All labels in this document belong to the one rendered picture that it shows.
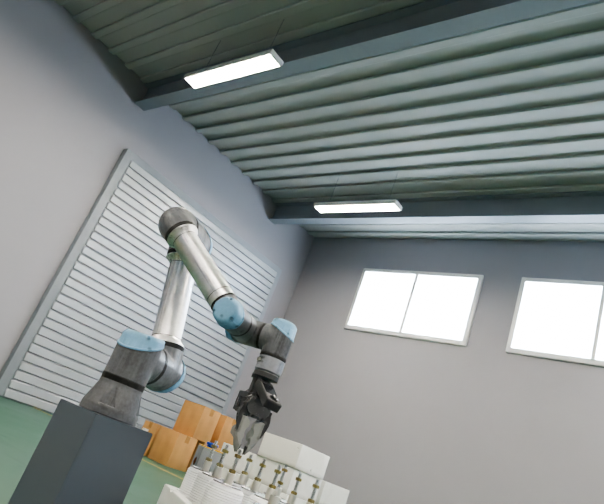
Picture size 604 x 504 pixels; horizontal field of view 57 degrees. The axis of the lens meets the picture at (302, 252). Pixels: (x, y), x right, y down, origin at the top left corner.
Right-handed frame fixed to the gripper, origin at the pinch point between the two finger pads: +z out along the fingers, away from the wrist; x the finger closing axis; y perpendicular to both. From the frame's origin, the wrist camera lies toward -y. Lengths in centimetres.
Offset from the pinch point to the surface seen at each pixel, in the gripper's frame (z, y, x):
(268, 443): -12, 268, -149
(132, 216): -207, 543, -11
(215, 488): 10.8, -2.0, 4.0
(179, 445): 14, 376, -121
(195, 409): -20, 389, -127
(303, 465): -6, 242, -169
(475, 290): -287, 379, -419
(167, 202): -249, 554, -43
